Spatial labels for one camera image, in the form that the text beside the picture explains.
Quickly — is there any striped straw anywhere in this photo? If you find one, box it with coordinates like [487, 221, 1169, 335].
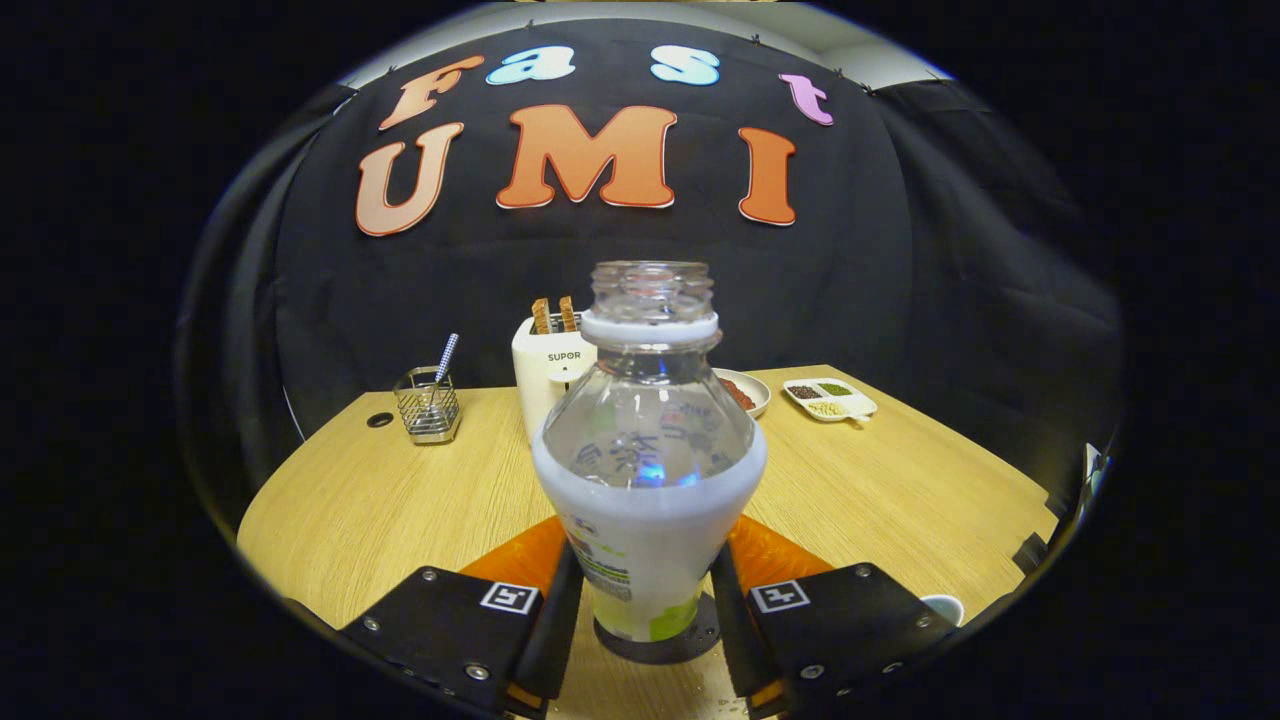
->
[428, 333, 460, 411]

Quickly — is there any white toaster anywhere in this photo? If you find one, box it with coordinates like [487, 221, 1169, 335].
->
[511, 315, 601, 446]

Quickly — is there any wooden table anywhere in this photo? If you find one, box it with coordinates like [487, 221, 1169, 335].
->
[237, 364, 1059, 720]

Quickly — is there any white plate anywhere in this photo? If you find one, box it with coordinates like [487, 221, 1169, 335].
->
[712, 367, 772, 419]

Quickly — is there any black backdrop cloth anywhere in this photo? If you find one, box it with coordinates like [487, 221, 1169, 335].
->
[178, 18, 1126, 521]

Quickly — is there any white divided dish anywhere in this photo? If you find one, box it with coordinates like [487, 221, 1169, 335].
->
[782, 377, 879, 424]

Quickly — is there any clear plastic juice bottle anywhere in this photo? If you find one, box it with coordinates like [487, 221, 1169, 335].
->
[531, 261, 769, 643]

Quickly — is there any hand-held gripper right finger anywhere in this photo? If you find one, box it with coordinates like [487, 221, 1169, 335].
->
[710, 515, 959, 717]

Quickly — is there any dark round coaster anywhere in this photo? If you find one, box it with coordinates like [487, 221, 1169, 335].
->
[594, 592, 723, 665]

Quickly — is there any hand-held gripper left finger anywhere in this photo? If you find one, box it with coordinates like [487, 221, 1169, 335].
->
[338, 515, 586, 717]

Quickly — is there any wire mesh utensil holder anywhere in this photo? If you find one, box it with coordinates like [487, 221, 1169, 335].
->
[393, 366, 463, 445]

